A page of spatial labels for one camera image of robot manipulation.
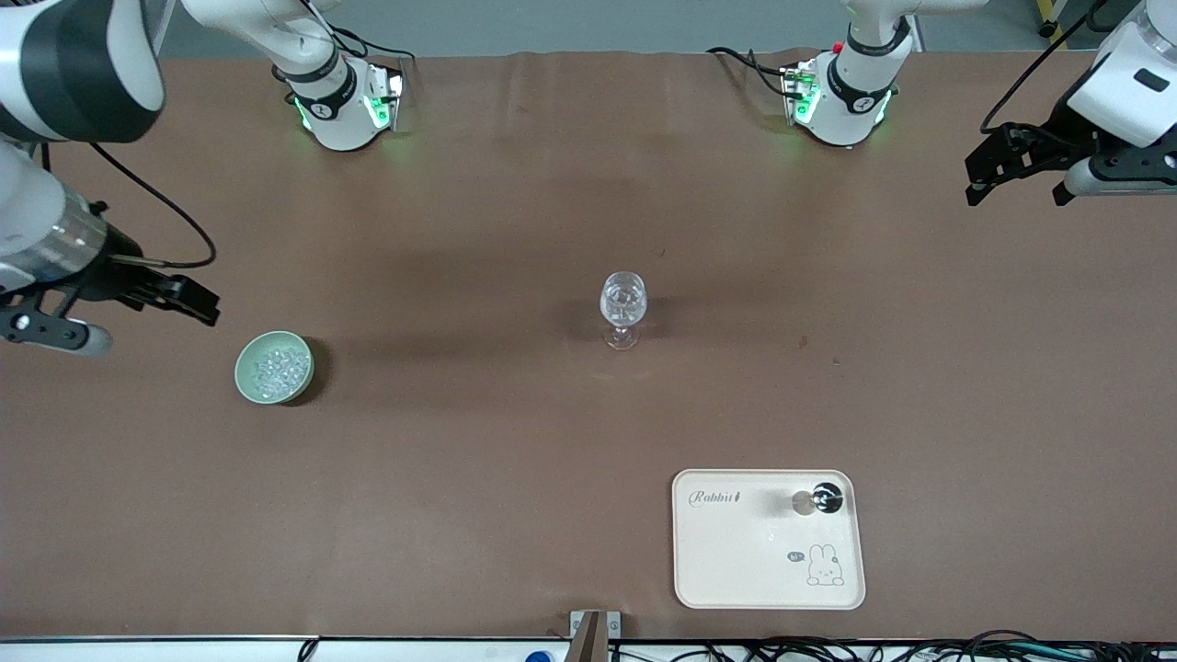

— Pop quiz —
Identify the green ceramic bowl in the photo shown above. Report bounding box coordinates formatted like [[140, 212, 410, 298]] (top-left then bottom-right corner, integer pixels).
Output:
[[234, 331, 315, 405]]

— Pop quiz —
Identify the steel double jigger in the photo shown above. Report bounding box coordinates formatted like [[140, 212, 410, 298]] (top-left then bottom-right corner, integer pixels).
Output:
[[791, 482, 844, 518]]

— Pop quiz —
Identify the black right base cable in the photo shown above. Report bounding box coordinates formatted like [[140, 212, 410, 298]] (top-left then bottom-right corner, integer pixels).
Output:
[[326, 28, 417, 76]]

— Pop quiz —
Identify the black base cable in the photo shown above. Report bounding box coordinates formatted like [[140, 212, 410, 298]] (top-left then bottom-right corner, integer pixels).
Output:
[[705, 46, 792, 97], [326, 28, 417, 76]]

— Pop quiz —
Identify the metal bracket with post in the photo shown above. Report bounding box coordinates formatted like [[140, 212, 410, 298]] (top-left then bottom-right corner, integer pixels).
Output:
[[568, 610, 623, 662]]

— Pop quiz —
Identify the clear ice cubes pile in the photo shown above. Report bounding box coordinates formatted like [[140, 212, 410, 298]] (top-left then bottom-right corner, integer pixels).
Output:
[[253, 348, 309, 398]]

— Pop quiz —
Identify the black left base cable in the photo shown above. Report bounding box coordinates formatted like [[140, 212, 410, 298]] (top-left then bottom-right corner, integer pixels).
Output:
[[705, 46, 792, 97]]

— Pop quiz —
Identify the clear stemmed wine glass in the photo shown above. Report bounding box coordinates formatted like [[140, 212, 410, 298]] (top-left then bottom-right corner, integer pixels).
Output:
[[600, 272, 648, 351]]

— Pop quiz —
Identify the black cable bundle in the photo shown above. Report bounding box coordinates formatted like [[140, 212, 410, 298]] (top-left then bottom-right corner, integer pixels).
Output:
[[607, 631, 1177, 662]]

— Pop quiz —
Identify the cream rabbit print tray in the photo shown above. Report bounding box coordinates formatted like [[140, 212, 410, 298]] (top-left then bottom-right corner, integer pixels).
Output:
[[671, 469, 867, 611]]

